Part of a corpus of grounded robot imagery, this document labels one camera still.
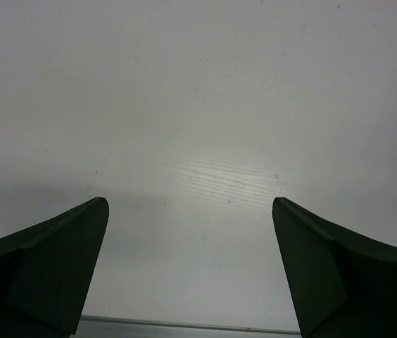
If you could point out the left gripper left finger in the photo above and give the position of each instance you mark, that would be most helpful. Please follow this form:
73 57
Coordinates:
46 271

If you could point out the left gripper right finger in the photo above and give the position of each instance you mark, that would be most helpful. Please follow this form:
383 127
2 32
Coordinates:
342 284

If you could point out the aluminium front rail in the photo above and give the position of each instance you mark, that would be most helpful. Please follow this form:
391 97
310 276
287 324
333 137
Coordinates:
96 326

